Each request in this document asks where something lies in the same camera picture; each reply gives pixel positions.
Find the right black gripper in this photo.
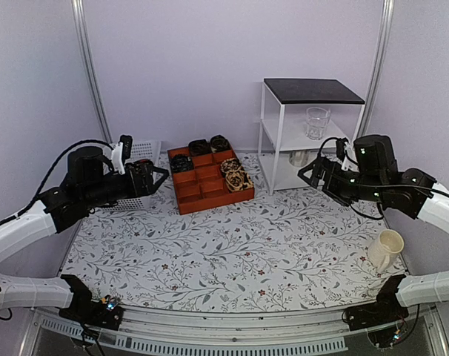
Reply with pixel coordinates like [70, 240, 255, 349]
[299, 156, 387, 206]

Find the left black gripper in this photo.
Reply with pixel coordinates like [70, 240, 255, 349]
[82, 162, 170, 210]

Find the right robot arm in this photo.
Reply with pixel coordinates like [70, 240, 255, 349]
[297, 134, 449, 323]

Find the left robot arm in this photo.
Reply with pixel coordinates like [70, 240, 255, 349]
[0, 135, 169, 322]

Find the rolled black patterned tie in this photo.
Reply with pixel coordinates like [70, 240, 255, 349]
[170, 154, 194, 174]

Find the white plastic basket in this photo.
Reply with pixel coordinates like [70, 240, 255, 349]
[102, 136, 168, 211]

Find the metal cup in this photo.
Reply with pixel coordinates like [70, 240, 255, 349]
[288, 150, 310, 168]

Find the red wooden compartment tray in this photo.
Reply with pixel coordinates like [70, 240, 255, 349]
[167, 147, 255, 215]

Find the rolled dark brown tie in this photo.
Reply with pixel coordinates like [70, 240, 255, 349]
[188, 139, 212, 156]

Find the rolled dark olive tie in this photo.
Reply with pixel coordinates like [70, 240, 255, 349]
[210, 135, 231, 153]

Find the clear drinking glass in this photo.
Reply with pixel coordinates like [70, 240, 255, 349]
[306, 107, 331, 140]

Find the rolled black beige tie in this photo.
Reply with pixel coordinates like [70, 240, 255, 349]
[220, 157, 242, 175]

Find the white shelf black top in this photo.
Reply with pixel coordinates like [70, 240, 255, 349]
[258, 78, 365, 194]

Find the rolled beige patterned tie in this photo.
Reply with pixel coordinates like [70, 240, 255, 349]
[225, 171, 254, 193]

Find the floral table mat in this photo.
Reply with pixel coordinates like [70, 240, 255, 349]
[62, 154, 405, 313]

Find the cream ceramic mug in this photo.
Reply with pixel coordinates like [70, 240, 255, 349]
[367, 229, 405, 273]

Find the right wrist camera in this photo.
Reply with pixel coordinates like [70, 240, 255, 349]
[336, 138, 357, 171]

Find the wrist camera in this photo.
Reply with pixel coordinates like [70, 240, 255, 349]
[336, 138, 357, 171]
[110, 135, 133, 175]

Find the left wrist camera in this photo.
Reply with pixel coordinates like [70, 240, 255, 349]
[110, 135, 133, 175]

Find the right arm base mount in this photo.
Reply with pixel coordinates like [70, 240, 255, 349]
[342, 274, 409, 349]

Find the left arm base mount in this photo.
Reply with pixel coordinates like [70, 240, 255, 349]
[59, 274, 124, 331]

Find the front metal rail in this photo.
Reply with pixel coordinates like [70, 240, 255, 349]
[19, 305, 449, 355]

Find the left metal frame post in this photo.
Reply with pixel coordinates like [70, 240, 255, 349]
[71, 0, 113, 142]

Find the metal frame post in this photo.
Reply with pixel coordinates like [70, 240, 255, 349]
[353, 0, 395, 140]
[71, 0, 113, 142]

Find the right metal frame post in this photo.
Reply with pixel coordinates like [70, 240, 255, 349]
[353, 0, 395, 140]

